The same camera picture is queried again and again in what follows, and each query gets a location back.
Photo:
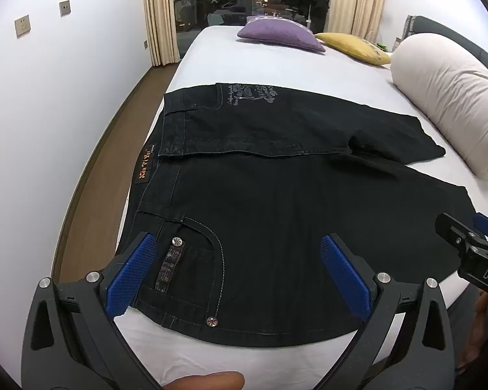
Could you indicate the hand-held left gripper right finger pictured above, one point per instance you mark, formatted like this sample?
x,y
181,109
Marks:
x,y
343,276

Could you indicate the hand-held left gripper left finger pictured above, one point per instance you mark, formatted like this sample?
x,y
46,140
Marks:
x,y
132,276

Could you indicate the black denim pants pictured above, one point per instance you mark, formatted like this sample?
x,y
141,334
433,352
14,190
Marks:
x,y
268,211

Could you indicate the person's right forearm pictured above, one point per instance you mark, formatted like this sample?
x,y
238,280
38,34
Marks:
x,y
479,333

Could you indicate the cream rolled duvet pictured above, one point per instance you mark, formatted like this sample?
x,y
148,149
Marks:
x,y
451,97

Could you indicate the grey headboard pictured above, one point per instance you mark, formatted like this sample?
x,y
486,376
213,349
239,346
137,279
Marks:
x,y
451,34

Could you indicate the green item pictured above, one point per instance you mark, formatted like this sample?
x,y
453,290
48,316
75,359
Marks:
x,y
383,46

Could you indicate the yellow pillow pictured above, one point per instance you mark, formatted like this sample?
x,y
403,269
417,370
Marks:
x,y
353,46

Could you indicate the white bed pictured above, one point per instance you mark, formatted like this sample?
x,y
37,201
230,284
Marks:
x,y
211,69

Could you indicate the cream curtain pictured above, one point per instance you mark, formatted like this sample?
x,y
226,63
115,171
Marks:
x,y
158,16
358,0

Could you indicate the purple pillow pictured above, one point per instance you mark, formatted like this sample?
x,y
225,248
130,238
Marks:
x,y
280,32

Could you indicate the beige wall socket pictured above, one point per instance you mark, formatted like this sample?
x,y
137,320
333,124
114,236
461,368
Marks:
x,y
22,25
65,7

